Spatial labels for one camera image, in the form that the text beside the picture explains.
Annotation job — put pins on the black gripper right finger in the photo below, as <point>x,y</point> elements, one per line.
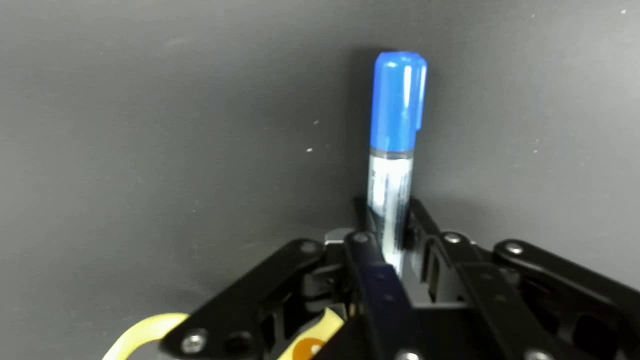
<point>507,292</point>

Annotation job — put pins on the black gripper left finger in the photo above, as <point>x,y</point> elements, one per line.
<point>372,301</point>

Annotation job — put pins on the blue capped marker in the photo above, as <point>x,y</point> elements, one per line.
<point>396,101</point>

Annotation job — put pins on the yellow enamel mug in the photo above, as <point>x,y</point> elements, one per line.
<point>142,330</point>

